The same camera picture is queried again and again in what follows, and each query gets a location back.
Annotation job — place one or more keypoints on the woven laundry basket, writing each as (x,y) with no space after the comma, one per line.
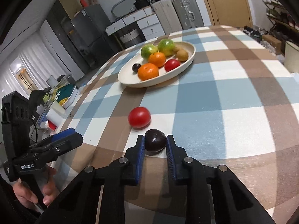
(129,36)

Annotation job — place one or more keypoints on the person left hand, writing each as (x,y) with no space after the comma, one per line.
(29,200)

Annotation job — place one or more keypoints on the small brown kiwi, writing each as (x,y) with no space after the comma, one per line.
(177,48)

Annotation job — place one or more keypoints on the green lime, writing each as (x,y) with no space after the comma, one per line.
(166,46)
(148,50)

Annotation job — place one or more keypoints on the orange tangerine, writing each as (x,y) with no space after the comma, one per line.
(147,71)
(158,59)

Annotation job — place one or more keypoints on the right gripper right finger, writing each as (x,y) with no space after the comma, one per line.
(214,194)

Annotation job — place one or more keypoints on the wooden door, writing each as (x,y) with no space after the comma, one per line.
(235,13)

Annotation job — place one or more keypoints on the beige suitcase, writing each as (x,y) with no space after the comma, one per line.
(167,16)

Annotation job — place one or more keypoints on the white drawer desk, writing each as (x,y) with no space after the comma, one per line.
(145,20)

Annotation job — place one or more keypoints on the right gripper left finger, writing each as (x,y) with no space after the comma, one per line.
(97,195)

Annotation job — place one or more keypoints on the grey suitcase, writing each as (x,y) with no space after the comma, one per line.
(188,13)

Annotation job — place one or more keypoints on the dark purple plum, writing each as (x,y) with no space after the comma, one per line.
(136,67)

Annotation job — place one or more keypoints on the red tomato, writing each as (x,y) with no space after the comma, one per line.
(139,117)
(171,64)

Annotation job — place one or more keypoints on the white bucket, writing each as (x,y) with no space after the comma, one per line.
(291,57)

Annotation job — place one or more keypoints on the cardboard box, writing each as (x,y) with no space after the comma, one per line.
(274,42)

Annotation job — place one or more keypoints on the green lime right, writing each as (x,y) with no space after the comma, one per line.
(166,46)

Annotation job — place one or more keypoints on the plaid tablecloth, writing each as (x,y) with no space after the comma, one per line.
(235,105)

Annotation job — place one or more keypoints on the green lime left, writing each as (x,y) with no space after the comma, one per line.
(148,50)

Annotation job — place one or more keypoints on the orange tangerine on plate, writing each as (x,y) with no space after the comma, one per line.
(158,59)

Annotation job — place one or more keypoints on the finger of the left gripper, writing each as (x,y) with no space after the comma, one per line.
(49,153)
(53,138)

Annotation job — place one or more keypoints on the cream round plate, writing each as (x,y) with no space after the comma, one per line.
(129,78)

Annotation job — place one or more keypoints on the white curtain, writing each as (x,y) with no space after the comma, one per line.
(28,67)

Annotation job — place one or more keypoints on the red tomato on table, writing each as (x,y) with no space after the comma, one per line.
(139,117)

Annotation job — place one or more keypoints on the wooden shoe rack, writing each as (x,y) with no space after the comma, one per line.
(276,13)

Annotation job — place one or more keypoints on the grey refrigerator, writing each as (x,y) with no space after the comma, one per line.
(91,23)

